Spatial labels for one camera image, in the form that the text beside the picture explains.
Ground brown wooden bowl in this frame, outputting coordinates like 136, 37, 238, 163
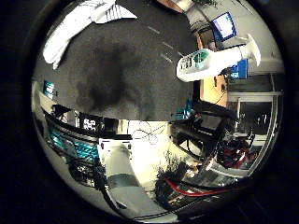
157, 0, 185, 14

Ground teal plastic crate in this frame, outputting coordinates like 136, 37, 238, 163
49, 128, 100, 162

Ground wooden desk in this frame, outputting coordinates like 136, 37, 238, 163
199, 74, 229, 107

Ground red cable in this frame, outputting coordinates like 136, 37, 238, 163
163, 176, 247, 198

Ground monitor with white window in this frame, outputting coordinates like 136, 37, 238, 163
211, 12, 237, 42

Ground monitor with blue screen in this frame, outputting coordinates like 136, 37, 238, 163
230, 59, 249, 79

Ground white spray bottle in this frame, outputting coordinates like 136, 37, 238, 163
176, 33, 262, 83

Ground dark leafy potted plant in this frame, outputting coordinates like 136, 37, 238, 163
155, 151, 190, 185

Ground black box white markings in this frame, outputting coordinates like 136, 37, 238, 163
78, 113, 105, 133

